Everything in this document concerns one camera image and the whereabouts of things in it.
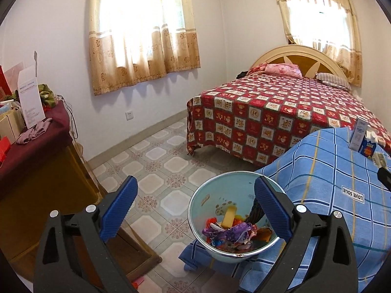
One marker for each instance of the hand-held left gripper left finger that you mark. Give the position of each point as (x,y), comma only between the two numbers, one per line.
(120,207)

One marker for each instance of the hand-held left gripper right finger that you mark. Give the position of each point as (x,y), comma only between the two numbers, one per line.
(272,207)

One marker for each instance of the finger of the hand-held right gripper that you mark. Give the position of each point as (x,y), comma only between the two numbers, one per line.
(385,178)

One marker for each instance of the black corrugated tray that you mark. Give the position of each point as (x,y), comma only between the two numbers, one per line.
(255,213)

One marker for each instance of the purple wrapper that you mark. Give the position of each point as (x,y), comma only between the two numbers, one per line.
(235,230)

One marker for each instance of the light blue trash bin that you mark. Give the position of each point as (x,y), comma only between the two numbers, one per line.
(220,186)

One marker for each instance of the strip of clear sachets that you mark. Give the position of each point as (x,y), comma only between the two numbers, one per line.
(380,158)

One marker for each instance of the blue and white carton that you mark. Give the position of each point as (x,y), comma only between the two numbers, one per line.
(368,149)

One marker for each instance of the tall white box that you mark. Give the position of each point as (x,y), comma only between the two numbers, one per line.
(359,134)

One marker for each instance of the blue plaid blanket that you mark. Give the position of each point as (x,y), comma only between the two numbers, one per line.
(320,171)

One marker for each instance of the wooden cabinet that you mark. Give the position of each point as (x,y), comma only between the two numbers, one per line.
(45,189)

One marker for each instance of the blue plastic stool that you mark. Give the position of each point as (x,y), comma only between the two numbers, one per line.
(192,267)

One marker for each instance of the red patterned bed blanket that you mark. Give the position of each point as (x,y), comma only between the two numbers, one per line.
(259,113)

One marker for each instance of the maroon cloth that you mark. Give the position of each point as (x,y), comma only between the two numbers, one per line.
(45,140)

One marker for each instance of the striped pillow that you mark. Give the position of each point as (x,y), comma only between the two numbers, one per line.
(334,81)

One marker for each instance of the pink spotted cloth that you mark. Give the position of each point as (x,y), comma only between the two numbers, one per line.
(33,132)

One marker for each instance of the red box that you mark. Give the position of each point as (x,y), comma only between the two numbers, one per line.
(4,149)

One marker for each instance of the narrow beige curtain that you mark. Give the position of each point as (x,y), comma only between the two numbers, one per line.
(351,52)

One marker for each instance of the green plush cloth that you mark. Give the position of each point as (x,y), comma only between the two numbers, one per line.
(47,93)

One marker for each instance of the beige paper bag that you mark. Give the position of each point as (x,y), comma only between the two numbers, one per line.
(12,125)

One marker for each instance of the dark cloth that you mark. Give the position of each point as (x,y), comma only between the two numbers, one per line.
(243,74)

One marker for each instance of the pink pillow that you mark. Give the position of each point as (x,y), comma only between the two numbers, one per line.
(281,68)

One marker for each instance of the wide beige curtain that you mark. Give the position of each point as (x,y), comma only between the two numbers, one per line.
(137,67)

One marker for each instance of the white open paper box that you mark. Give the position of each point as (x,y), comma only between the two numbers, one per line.
(30,97)

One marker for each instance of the cream wooden headboard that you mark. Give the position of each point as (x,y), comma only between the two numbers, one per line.
(296,50)

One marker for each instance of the pink paper bag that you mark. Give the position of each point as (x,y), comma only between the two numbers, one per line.
(15,76)

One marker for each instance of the red gift bag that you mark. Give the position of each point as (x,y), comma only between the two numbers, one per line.
(3,82)

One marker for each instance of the white wall socket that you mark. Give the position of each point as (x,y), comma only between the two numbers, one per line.
(129,115)

